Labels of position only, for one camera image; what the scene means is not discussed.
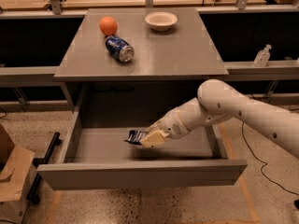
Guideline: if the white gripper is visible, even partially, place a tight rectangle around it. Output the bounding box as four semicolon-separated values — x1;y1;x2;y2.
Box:
139;107;192;149

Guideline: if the dark blue rxbar wrapper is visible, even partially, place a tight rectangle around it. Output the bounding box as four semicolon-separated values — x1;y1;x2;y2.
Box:
126;130;148;145

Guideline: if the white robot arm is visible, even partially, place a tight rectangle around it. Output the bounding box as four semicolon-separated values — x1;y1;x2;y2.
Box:
140;79;299;158

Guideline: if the open grey top drawer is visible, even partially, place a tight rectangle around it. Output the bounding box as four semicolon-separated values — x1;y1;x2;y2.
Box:
37;108;247;190

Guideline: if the grey drawer cabinet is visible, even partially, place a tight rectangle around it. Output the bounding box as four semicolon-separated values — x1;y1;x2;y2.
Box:
54;7;227;130

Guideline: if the blue soda can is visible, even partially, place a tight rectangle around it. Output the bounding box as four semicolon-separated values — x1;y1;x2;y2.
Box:
105;35;135;63

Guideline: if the white bowl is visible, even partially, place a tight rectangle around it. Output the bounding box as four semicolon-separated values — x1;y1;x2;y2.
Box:
145;12;178;32

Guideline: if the orange fruit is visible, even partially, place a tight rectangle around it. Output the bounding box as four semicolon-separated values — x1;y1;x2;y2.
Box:
99;17;118;36

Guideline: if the clear sanitizer bottle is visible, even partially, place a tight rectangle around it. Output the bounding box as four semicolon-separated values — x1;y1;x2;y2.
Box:
254;44;272;67

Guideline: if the black cart base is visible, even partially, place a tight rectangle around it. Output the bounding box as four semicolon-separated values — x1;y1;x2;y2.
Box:
26;132;63;205

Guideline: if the brown cardboard box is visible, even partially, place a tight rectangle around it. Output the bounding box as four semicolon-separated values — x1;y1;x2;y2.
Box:
0;125;35;224

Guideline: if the black floor cable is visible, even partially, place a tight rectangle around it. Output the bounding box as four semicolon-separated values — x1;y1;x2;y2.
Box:
241;121;299;197

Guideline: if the grey long bench rail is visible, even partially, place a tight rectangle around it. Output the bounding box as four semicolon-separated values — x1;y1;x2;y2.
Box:
0;61;299;87

